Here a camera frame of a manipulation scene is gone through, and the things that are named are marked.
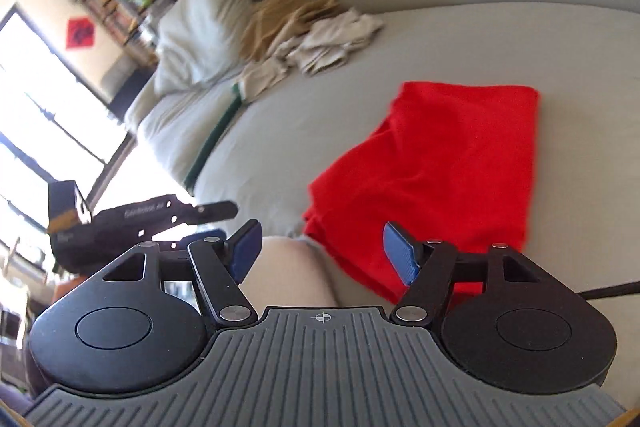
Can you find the red t-shirt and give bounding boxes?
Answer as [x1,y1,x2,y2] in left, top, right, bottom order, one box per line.
[304,81,539,303]

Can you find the tan crumpled garment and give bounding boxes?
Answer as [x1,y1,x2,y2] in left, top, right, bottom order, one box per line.
[240,0,346,62]

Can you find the black cable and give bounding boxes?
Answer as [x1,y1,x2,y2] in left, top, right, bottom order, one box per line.
[577,282,640,301]

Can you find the beige crumpled clothes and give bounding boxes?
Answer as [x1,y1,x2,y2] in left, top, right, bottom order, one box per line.
[234,9,384,104]

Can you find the red paper wall decoration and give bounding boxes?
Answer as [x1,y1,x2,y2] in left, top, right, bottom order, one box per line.
[65,16,96,50]

